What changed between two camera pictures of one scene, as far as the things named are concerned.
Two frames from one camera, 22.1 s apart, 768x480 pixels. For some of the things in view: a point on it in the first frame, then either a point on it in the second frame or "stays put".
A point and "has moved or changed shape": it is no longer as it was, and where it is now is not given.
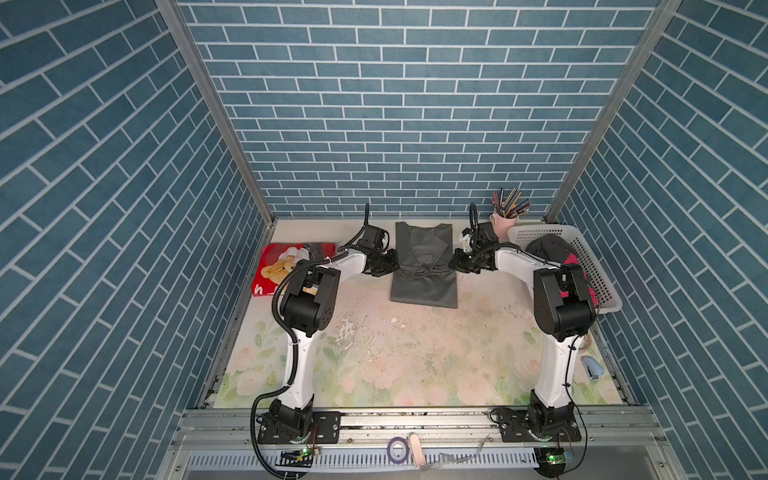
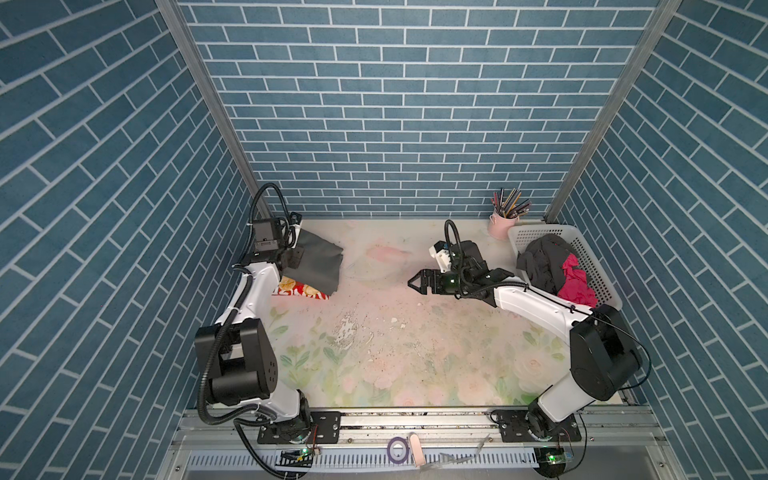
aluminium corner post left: (188, 41) stays put
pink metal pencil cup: (502, 225) stays put
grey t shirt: (425, 272) has moved or changed shape
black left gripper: (392, 262) -> (294, 254)
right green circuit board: (552, 461) stays put
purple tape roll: (407, 448) stays put
